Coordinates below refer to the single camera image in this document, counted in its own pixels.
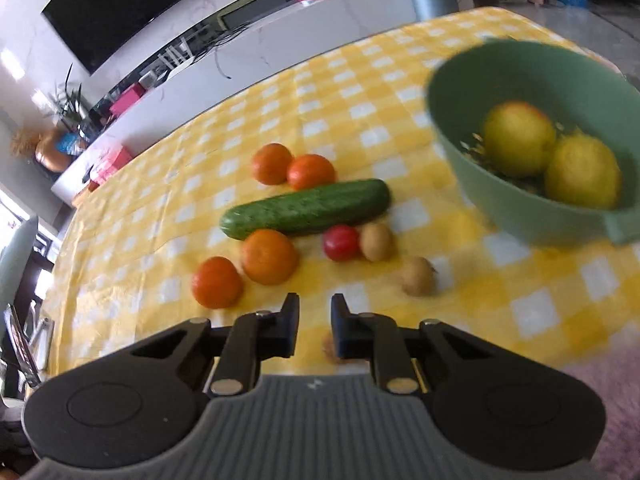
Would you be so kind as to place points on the green bowl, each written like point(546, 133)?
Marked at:
point(500, 210)

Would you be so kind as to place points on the green cucumber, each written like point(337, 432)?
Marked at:
point(305, 210)

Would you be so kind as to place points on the red tomato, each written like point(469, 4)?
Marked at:
point(341, 243)

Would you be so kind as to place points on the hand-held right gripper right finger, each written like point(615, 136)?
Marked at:
point(340, 327)

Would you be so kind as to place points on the white router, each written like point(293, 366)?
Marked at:
point(175, 57)

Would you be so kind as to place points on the brown kiwi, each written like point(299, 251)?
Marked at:
point(419, 276)
point(376, 242)

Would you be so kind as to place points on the purple fluffy cloth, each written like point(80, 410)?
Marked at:
point(615, 400)

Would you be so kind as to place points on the yellow red apple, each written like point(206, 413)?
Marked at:
point(520, 137)

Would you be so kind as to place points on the pink box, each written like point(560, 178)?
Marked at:
point(127, 100)

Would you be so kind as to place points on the orange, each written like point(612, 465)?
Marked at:
point(271, 164)
point(311, 172)
point(217, 282)
point(270, 257)

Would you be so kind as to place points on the white television cabinet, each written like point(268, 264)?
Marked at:
point(300, 40)

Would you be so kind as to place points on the plant in orange vase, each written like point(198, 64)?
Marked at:
point(57, 152)

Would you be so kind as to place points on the black television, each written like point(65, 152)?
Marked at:
point(125, 5)

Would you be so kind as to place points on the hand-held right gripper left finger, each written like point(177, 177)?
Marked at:
point(291, 322)

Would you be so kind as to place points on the yellow checked tablecloth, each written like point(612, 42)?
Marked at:
point(350, 85)

